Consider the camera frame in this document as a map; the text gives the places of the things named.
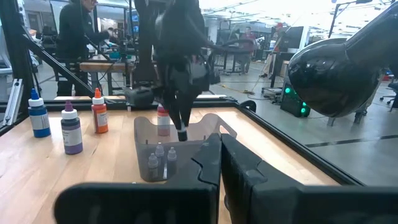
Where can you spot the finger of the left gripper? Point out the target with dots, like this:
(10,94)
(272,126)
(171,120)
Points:
(173,109)
(191,102)

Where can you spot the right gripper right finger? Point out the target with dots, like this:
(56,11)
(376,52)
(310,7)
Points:
(280,202)

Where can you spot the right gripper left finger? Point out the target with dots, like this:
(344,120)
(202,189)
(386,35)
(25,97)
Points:
(140,205)

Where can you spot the pink food coloring bottle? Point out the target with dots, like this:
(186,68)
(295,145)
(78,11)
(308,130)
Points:
(163,124)

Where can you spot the orange food coloring bottle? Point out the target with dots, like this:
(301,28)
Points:
(99,121)

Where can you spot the violet food coloring bottle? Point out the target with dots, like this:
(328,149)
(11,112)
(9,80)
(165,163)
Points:
(73,149)

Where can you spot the blue food coloring bottle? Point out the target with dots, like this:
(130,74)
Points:
(39,132)

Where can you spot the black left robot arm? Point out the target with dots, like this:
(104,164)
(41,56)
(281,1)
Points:
(144,46)

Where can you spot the grey translucent plastic bin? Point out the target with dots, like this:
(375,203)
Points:
(146,133)

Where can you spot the wooden workbench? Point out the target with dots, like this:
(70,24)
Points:
(102,67)

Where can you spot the black computer green lights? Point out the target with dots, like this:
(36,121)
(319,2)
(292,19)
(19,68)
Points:
(292,102)

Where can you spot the black monitor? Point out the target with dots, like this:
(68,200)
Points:
(295,40)

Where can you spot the black office chair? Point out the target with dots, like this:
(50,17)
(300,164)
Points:
(392,88)

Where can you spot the silver aluminium bracket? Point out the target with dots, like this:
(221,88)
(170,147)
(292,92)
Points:
(14,102)

